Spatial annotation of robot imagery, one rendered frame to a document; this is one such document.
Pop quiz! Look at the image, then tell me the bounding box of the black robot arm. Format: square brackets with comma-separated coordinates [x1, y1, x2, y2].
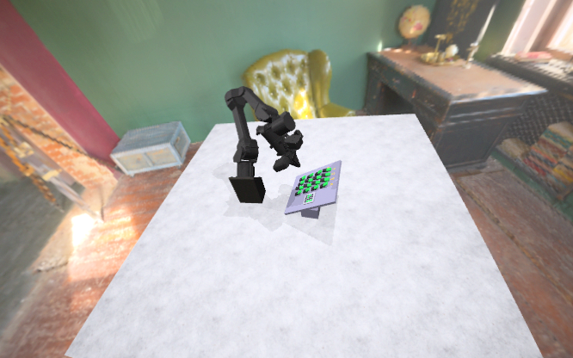
[225, 86, 304, 177]

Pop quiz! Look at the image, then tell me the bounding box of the lavender switch panel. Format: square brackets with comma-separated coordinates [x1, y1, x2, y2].
[284, 160, 342, 219]

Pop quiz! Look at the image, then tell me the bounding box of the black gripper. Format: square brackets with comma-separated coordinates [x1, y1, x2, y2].
[270, 134, 301, 172]

